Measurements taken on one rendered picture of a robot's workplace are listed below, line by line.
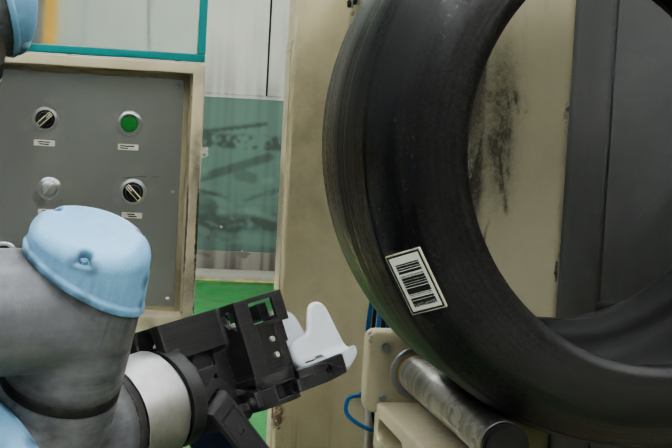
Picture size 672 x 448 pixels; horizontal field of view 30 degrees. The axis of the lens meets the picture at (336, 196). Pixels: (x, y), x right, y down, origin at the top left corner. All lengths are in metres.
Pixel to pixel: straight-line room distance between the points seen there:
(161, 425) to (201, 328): 0.09
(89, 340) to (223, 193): 9.54
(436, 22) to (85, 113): 0.85
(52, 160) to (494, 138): 0.68
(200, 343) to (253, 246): 9.42
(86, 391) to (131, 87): 1.14
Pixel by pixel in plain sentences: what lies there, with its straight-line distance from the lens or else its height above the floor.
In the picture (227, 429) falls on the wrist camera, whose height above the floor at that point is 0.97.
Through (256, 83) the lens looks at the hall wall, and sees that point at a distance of 10.34.
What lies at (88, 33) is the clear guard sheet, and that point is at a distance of 1.85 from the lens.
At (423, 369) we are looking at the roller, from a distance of 1.42.
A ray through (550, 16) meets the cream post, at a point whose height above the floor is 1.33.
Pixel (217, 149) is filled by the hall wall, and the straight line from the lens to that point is 10.26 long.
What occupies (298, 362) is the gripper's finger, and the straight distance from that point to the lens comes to 0.96.
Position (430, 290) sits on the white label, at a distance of 1.13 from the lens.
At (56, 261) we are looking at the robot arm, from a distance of 0.73.
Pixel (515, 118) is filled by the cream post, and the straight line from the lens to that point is 1.54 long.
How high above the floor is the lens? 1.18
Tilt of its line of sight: 3 degrees down
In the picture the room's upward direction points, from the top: 3 degrees clockwise
